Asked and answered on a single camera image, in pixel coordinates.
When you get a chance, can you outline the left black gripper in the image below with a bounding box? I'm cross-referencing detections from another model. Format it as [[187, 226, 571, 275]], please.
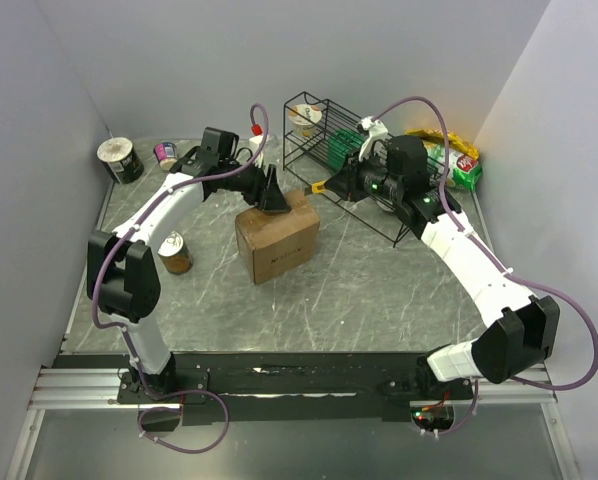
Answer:
[[221, 156, 291, 213]]

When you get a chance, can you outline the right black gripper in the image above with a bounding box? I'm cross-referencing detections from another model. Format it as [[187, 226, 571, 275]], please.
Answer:
[[325, 146, 403, 203]]

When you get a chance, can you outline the brown cardboard express box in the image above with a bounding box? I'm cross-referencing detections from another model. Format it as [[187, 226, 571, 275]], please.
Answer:
[[235, 189, 320, 285]]

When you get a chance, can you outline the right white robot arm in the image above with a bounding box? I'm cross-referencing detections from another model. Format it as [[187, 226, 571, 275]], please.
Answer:
[[324, 135, 560, 399]]

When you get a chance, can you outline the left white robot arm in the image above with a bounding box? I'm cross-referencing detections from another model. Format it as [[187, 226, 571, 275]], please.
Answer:
[[87, 127, 291, 402]]

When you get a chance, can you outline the green plastic cup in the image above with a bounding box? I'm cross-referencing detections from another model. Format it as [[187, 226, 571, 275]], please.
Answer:
[[327, 129, 364, 172]]

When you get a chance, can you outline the yogurt cup in rack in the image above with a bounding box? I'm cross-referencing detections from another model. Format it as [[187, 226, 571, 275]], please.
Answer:
[[288, 103, 323, 139]]

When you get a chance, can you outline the yellow snack bag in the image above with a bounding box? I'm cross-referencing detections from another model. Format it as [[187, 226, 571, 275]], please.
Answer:
[[404, 127, 480, 160]]

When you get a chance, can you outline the brown tin can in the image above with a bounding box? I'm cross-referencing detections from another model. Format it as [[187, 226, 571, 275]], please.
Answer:
[[158, 231, 193, 275]]

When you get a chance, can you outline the purple yogurt cup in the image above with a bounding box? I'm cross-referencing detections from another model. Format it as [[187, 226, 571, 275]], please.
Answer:
[[153, 141, 179, 172]]

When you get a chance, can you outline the green chips bag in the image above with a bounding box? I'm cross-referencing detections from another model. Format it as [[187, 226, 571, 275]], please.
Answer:
[[423, 140, 483, 191]]

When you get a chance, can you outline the black paper cup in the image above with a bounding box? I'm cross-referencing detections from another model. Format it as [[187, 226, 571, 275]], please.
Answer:
[[96, 137, 144, 185]]

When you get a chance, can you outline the circuit board with leds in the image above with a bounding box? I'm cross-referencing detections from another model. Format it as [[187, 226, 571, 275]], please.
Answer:
[[412, 404, 455, 432]]

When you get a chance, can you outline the black wire rack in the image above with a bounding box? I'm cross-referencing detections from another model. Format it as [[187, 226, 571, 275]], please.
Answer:
[[282, 91, 443, 246]]

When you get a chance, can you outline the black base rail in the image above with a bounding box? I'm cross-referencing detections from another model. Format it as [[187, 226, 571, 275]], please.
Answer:
[[53, 352, 486, 431]]

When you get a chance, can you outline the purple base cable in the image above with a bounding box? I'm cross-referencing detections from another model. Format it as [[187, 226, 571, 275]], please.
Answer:
[[137, 388, 237, 456]]

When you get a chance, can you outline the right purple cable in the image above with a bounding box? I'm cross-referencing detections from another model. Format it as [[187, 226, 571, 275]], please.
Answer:
[[373, 95, 598, 391]]

